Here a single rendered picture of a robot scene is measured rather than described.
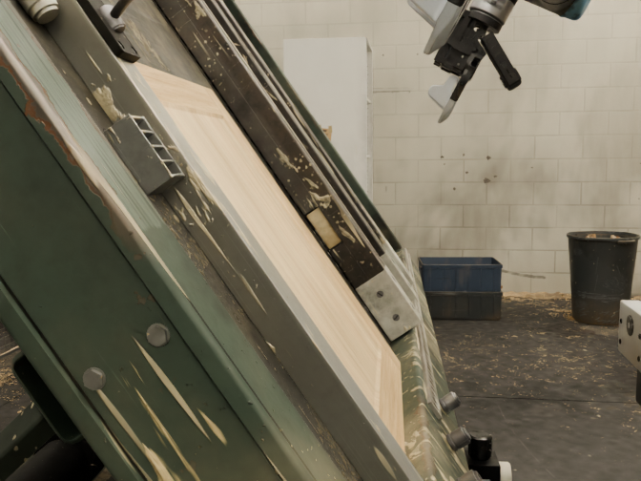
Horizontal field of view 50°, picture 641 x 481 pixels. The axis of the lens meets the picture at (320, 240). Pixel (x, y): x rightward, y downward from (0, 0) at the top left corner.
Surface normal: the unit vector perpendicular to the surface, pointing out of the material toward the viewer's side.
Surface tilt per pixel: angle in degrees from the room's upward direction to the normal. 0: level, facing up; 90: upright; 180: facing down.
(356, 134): 90
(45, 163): 90
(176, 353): 90
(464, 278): 90
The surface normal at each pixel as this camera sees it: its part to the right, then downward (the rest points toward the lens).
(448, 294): -0.07, 0.14
